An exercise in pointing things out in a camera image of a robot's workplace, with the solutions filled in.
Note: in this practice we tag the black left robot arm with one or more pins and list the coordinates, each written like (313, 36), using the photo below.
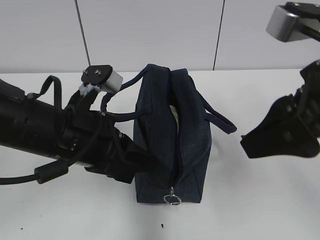
(37, 123)

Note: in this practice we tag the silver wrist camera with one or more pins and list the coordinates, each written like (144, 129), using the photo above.
(295, 21)
(104, 77)

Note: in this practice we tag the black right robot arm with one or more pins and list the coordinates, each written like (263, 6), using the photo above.
(292, 125)

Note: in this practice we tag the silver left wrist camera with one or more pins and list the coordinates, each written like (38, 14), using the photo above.
(104, 77)

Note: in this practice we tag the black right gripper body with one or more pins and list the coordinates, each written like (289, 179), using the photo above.
(305, 103)

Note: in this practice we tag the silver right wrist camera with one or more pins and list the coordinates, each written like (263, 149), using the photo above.
(295, 21)

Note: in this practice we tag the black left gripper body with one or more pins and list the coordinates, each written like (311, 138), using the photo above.
(92, 139)

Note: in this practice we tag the green lid glass container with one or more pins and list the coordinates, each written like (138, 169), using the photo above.
(175, 115)

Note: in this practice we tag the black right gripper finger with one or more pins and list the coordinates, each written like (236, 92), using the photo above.
(281, 133)

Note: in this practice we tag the dark navy lunch bag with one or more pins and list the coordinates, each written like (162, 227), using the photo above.
(182, 155)

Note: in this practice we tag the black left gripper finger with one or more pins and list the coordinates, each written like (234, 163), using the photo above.
(138, 160)

